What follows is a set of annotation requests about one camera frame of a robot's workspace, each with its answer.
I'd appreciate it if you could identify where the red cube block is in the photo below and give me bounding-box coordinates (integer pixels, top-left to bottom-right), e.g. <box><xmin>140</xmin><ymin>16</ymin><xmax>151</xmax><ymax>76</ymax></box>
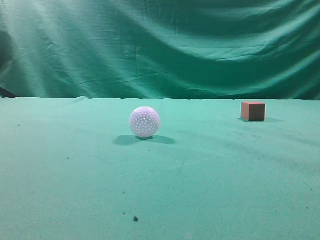
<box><xmin>240</xmin><ymin>101</ymin><xmax>266</xmax><ymax>122</ymax></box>

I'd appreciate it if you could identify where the green table cloth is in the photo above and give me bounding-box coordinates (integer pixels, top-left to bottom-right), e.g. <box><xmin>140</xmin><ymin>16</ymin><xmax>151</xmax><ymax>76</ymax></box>
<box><xmin>0</xmin><ymin>97</ymin><xmax>320</xmax><ymax>240</ymax></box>

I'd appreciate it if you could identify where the green backdrop cloth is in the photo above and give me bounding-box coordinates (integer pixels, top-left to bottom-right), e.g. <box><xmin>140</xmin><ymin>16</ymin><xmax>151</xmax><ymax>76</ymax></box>
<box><xmin>0</xmin><ymin>0</ymin><xmax>320</xmax><ymax>100</ymax></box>

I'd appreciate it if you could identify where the white dimpled ball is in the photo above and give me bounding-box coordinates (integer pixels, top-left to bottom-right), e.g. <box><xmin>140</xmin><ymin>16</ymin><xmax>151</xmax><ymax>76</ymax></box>
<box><xmin>129</xmin><ymin>106</ymin><xmax>161</xmax><ymax>138</ymax></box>

